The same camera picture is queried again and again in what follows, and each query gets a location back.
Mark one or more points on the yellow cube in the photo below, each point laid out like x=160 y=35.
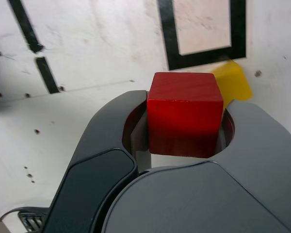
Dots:
x=232 y=82

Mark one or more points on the black tape strip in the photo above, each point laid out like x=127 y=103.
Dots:
x=26 y=26

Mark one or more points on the black tape square outline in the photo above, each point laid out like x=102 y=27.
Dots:
x=171 y=48

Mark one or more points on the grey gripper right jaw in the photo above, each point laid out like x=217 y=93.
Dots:
x=220 y=199

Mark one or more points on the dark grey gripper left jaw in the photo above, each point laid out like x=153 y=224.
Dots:
x=99 y=145

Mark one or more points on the red cube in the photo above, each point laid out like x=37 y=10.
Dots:
x=184 y=116

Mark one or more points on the black vented device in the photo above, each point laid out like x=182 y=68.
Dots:
x=31 y=222

